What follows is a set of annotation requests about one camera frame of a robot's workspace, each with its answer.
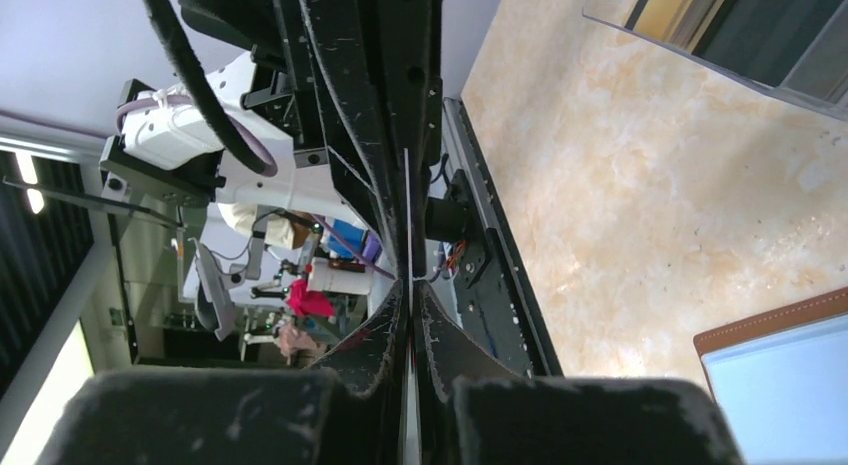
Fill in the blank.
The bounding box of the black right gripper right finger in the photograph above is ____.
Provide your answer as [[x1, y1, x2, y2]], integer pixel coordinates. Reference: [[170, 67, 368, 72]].
[[413, 283, 744, 464]]

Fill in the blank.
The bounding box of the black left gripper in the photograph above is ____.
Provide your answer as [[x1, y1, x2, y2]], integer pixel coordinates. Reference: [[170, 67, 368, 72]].
[[177, 0, 442, 280]]

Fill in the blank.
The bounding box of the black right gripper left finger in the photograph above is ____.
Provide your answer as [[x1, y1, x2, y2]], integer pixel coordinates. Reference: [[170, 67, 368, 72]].
[[38, 282, 406, 464]]

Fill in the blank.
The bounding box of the brown leather card holder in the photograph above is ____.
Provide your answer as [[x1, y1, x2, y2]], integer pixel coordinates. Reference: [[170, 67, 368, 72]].
[[693, 288, 847, 464]]

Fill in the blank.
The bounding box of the clear acrylic card box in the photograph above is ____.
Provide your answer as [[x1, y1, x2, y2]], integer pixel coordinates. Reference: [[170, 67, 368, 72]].
[[582, 0, 847, 121]]

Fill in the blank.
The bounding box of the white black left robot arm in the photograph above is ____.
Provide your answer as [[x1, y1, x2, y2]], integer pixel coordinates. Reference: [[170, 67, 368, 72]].
[[101, 0, 442, 280]]

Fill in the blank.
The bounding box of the yellow card in box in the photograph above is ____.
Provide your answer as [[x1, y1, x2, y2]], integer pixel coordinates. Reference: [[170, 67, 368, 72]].
[[631, 0, 693, 41]]

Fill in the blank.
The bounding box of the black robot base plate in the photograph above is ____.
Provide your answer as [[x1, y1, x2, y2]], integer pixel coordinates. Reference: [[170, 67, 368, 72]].
[[428, 98, 563, 377]]

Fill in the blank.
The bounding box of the aluminium frame rail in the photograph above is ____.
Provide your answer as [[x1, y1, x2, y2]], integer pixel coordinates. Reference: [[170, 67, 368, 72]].
[[1, 109, 114, 455]]

